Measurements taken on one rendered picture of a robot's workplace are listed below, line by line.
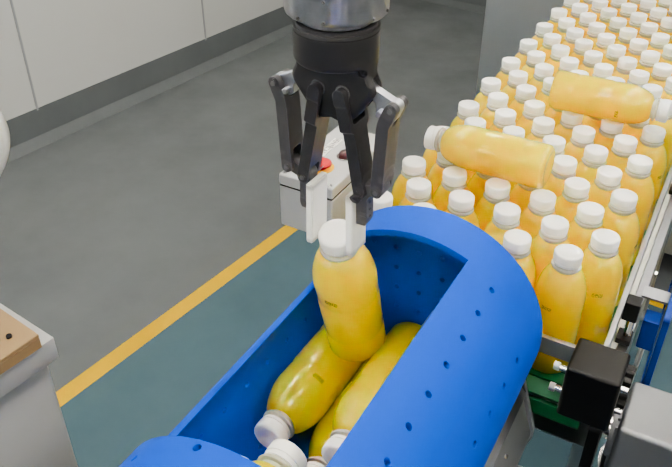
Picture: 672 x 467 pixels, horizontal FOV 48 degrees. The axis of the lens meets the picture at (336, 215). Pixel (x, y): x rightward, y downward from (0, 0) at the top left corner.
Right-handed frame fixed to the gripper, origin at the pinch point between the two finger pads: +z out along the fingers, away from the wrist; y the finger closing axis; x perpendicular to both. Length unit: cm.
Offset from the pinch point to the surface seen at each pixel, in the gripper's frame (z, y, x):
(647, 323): 41, 30, 51
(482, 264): 8.4, 12.5, 10.4
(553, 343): 32.3, 19.0, 29.0
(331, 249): 3.1, 0.4, -1.6
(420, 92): 130, -116, 297
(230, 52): 128, -238, 288
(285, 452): 12.6, 5.6, -18.6
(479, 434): 16.2, 19.0, -5.2
